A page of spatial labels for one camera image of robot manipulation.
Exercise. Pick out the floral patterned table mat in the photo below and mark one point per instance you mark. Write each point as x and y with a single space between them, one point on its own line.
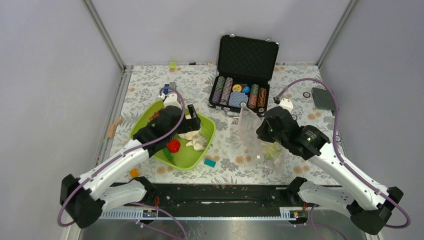
233 160

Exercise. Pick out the red grape bunch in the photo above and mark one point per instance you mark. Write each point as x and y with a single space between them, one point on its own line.
154 116

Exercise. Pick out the grey toy block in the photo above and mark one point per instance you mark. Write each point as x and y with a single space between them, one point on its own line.
173 85

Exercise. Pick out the teal small block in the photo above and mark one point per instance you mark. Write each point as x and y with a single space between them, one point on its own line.
209 162

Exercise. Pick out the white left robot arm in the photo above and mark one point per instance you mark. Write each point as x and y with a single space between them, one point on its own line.
86 197

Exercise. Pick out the clear pink zip top bag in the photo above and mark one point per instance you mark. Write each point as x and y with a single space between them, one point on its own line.
248 123

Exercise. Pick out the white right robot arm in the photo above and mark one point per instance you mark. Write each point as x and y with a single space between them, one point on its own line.
366 202

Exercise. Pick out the white cauliflower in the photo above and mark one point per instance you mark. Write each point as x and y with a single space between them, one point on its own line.
188 135

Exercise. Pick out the blue toy block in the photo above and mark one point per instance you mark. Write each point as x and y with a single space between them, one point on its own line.
165 91

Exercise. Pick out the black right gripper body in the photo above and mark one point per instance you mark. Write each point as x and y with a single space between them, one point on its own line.
266 133

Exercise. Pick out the green chili pepper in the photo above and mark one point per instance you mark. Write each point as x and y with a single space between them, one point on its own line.
168 155

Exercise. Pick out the small wooden cube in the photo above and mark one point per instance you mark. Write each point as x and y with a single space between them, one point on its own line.
118 121

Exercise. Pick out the green cabbage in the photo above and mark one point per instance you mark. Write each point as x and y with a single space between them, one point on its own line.
271 151

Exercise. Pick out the orange small block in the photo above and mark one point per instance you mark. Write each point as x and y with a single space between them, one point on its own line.
134 173

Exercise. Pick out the black poker chip case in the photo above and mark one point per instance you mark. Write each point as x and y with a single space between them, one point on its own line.
249 62

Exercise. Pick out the grey lego baseplate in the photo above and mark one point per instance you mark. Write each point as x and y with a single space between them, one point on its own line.
322 99

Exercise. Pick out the red pepper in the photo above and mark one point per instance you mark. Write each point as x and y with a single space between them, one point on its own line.
173 146

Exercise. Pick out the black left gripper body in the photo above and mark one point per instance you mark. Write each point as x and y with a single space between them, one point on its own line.
189 125

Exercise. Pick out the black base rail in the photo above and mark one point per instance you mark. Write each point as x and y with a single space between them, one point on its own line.
221 200

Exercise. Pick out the green plastic food tray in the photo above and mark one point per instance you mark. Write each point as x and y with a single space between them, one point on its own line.
186 158

